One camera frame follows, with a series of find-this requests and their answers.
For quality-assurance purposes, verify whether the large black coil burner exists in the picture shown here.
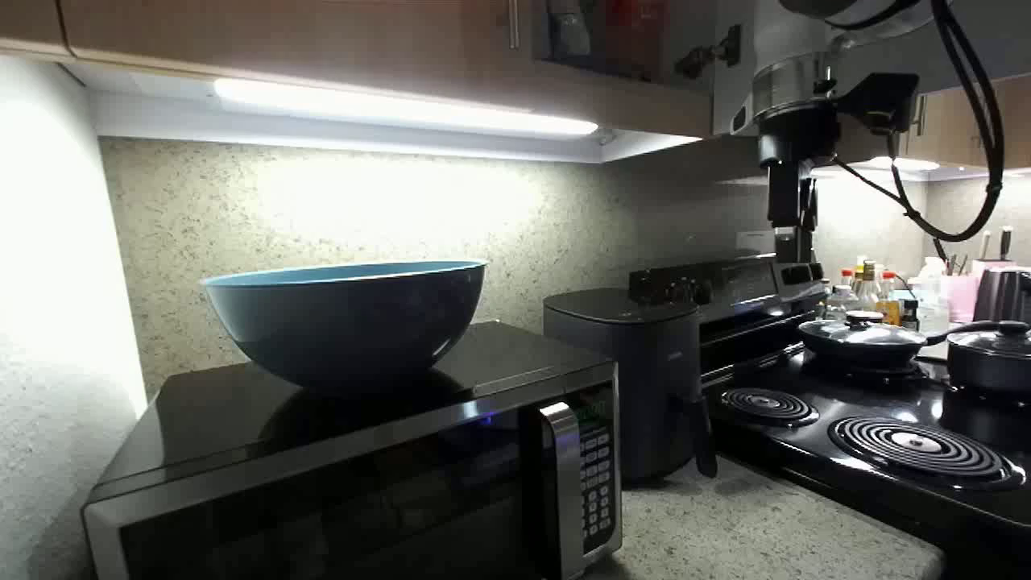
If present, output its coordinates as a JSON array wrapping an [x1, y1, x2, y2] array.
[[829, 414, 1028, 489]]

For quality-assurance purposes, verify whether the white plastic bottle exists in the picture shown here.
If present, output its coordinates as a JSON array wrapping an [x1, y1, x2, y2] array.
[[910, 254, 954, 332]]

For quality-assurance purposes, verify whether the dark grey air fryer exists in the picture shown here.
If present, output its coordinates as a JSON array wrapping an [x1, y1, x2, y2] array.
[[540, 285, 723, 489]]

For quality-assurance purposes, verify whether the dark utensil holder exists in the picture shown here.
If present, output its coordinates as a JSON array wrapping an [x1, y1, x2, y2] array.
[[970, 265, 1031, 325]]

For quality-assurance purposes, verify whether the wooden cabinet with handles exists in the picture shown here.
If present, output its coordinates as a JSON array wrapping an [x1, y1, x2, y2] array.
[[896, 73, 1031, 171]]

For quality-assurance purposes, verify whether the orange sauce bottle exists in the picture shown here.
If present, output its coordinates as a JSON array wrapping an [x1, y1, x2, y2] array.
[[876, 267, 912, 330]]

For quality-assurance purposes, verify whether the black frying pan with lid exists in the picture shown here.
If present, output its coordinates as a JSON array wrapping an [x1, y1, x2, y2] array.
[[796, 310, 1031, 371]]

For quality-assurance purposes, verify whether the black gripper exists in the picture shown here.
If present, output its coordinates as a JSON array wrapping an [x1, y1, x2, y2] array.
[[753, 103, 846, 267]]

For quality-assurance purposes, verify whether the long under-cabinet light strip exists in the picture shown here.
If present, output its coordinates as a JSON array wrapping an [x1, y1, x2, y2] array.
[[210, 73, 604, 143]]

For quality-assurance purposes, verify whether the red packet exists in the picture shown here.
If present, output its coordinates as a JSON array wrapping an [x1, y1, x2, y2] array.
[[597, 0, 666, 79]]

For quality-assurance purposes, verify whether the wooden wall cabinet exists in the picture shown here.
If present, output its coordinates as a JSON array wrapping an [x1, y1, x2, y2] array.
[[0, 0, 714, 143]]

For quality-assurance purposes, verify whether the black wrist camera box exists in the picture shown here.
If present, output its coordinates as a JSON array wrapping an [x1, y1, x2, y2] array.
[[835, 71, 924, 139]]

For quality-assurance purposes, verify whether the clear bottle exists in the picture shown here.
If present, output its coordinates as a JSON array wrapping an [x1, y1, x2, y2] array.
[[829, 265, 864, 322]]

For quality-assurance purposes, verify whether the small under-cabinet light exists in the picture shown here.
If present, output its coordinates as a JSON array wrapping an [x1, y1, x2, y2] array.
[[858, 155, 943, 178]]

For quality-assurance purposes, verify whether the black pot with lid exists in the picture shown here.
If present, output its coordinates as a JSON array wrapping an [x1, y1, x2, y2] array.
[[943, 325, 1031, 400]]

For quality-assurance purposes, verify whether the small black coil burner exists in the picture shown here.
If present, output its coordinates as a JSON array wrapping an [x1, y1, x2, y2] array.
[[714, 384, 823, 429]]

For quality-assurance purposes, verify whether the black stainless microwave oven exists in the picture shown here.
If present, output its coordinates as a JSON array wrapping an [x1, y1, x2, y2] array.
[[81, 319, 626, 580]]

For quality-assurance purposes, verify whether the large blue bowl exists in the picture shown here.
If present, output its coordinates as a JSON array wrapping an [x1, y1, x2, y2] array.
[[201, 254, 489, 398]]

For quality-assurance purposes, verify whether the black electric stove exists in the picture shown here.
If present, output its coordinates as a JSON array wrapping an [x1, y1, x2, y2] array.
[[626, 247, 1031, 580]]

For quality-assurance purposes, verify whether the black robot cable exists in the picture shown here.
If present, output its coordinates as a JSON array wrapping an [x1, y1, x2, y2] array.
[[825, 0, 1008, 244]]

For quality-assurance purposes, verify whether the pink container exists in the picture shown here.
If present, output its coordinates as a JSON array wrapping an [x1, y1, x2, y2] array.
[[946, 270, 985, 330]]

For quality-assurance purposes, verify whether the black cabinet door hinge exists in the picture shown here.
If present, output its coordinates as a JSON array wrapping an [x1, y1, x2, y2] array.
[[674, 22, 743, 82]]

